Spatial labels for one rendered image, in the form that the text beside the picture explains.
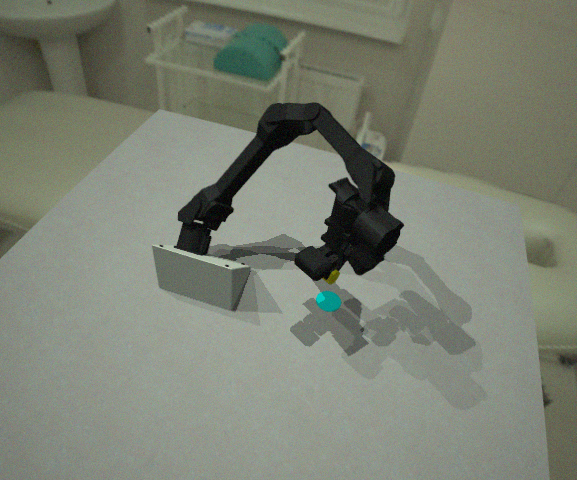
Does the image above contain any cyan circle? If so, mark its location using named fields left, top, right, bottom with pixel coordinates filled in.
left=316, top=291, right=341, bottom=312

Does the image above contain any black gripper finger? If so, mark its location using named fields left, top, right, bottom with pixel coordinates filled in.
left=323, top=262, right=341, bottom=280
left=336, top=256, right=347, bottom=271

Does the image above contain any yellow tall cylinder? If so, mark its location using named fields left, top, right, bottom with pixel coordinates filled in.
left=322, top=270, right=340, bottom=285

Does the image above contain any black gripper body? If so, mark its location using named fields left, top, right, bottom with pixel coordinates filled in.
left=294, top=216, right=358, bottom=281

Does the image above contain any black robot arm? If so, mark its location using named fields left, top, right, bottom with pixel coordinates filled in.
left=174, top=102, right=404, bottom=276

